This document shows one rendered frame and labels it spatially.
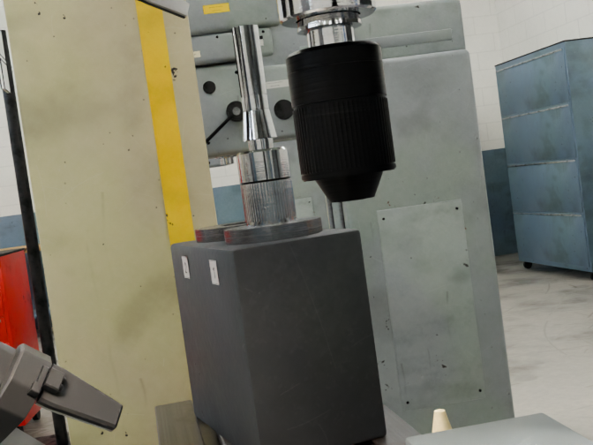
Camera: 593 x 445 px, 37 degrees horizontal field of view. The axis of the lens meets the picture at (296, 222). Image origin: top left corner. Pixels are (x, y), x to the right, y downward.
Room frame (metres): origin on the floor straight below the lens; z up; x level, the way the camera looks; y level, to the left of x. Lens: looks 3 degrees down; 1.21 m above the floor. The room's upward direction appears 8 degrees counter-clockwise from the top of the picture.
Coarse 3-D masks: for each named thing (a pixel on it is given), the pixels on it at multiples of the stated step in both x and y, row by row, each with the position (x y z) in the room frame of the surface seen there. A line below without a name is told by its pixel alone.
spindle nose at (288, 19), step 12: (288, 0) 0.42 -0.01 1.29; (300, 0) 0.42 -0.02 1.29; (312, 0) 0.41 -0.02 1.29; (324, 0) 0.41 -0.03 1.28; (336, 0) 0.41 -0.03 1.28; (348, 0) 0.41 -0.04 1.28; (360, 0) 0.42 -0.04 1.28; (372, 0) 0.43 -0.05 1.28; (288, 12) 0.42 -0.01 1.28; (300, 12) 0.42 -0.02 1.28; (312, 12) 0.42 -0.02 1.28; (324, 12) 0.42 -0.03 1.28; (360, 12) 0.43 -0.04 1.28; (372, 12) 0.44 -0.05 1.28; (288, 24) 0.44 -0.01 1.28
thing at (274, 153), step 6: (258, 150) 0.78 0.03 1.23; (264, 150) 0.78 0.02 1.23; (270, 150) 0.79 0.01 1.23; (276, 150) 0.79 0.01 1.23; (282, 150) 0.79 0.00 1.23; (240, 156) 0.79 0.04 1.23; (246, 156) 0.79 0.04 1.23; (252, 156) 0.78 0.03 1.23; (258, 156) 0.78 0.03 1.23; (264, 156) 0.78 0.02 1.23; (270, 156) 0.78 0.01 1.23; (276, 156) 0.79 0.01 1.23; (282, 156) 0.79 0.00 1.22; (288, 156) 0.80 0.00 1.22; (240, 162) 0.79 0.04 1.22
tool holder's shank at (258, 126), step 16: (240, 32) 0.80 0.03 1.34; (256, 32) 0.80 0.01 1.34; (240, 48) 0.80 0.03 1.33; (256, 48) 0.80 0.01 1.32; (240, 64) 0.80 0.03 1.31; (256, 64) 0.80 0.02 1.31; (240, 80) 0.80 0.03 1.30; (256, 80) 0.80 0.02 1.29; (256, 96) 0.80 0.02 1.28; (256, 112) 0.79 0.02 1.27; (256, 128) 0.79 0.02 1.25; (272, 128) 0.80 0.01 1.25; (256, 144) 0.80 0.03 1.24; (272, 144) 0.80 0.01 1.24
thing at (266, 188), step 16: (272, 160) 0.78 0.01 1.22; (288, 160) 0.80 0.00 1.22; (240, 176) 0.80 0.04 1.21; (256, 176) 0.78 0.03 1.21; (272, 176) 0.78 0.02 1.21; (288, 176) 0.80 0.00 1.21; (256, 192) 0.79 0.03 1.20; (272, 192) 0.78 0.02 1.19; (288, 192) 0.79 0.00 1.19; (256, 208) 0.79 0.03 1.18; (272, 208) 0.78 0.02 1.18; (288, 208) 0.79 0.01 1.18; (256, 224) 0.79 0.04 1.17; (272, 224) 0.78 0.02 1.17
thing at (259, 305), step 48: (192, 240) 0.94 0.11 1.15; (240, 240) 0.77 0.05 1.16; (288, 240) 0.75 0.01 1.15; (336, 240) 0.76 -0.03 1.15; (192, 288) 0.87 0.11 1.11; (240, 288) 0.73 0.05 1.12; (288, 288) 0.74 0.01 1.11; (336, 288) 0.76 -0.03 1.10; (192, 336) 0.89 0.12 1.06; (240, 336) 0.74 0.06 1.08; (288, 336) 0.74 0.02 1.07; (336, 336) 0.76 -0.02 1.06; (192, 384) 0.92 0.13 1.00; (240, 384) 0.76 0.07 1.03; (288, 384) 0.74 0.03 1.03; (336, 384) 0.76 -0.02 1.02; (240, 432) 0.78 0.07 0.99; (288, 432) 0.74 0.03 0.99; (336, 432) 0.75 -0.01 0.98; (384, 432) 0.77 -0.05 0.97
